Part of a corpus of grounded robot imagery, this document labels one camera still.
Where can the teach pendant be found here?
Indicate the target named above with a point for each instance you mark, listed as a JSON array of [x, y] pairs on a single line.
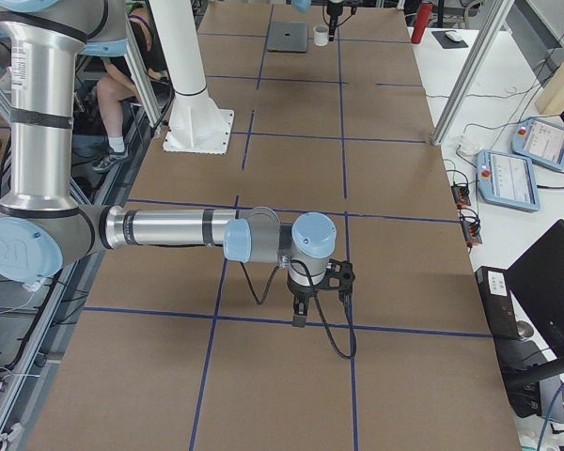
[[541, 141], [507, 180]]

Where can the orange usb hub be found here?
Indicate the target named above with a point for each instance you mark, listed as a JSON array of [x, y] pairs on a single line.
[[460, 193], [471, 231]]

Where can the grey closed laptop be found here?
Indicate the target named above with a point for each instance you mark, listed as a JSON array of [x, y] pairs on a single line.
[[287, 37]]

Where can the aluminium frame post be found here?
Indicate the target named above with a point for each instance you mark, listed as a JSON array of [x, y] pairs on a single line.
[[486, 35]]

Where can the white computer mouse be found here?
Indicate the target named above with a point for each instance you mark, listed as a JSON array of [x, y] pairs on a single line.
[[453, 35]]

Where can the black mouse pad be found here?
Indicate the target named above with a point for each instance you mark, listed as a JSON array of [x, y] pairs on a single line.
[[446, 43]]

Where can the red bottle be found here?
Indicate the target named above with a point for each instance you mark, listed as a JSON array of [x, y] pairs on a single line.
[[421, 21]]

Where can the seated person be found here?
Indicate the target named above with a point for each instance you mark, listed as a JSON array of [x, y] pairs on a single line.
[[117, 84]]

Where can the near teach pendant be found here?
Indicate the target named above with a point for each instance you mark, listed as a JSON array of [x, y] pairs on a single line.
[[507, 180]]

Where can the black monitor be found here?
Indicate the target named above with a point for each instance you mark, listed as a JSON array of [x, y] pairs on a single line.
[[536, 279]]

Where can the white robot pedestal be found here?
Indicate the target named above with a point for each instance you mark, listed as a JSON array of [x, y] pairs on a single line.
[[196, 124]]

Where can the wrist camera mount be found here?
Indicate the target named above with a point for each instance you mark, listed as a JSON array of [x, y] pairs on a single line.
[[339, 277]]

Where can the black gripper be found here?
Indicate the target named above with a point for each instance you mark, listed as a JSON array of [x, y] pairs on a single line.
[[334, 10], [299, 292]]

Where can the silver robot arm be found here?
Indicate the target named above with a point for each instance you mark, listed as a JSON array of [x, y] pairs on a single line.
[[43, 229]]

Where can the white cup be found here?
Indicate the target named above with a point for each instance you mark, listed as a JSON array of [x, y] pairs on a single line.
[[320, 35]]

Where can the black computer box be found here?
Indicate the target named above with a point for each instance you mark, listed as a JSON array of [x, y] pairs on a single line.
[[530, 379]]

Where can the far teach pendant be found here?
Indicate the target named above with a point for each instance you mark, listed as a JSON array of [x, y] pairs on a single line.
[[541, 141]]

